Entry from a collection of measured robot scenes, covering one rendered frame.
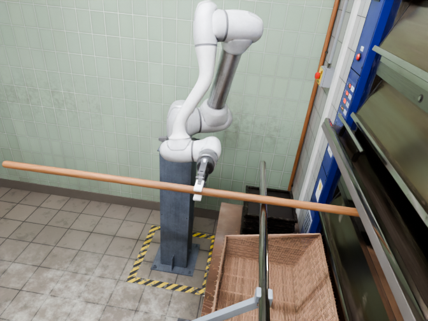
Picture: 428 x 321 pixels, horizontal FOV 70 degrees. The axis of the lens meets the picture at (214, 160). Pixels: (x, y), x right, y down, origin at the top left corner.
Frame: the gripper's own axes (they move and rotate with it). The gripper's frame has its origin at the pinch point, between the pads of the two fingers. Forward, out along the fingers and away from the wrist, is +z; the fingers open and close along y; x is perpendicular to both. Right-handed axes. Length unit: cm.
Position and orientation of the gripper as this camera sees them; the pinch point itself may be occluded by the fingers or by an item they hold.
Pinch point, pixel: (198, 190)
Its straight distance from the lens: 118.0
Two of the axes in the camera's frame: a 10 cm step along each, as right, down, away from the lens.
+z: -1.3, 5.0, -8.6
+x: -9.9, -1.3, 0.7
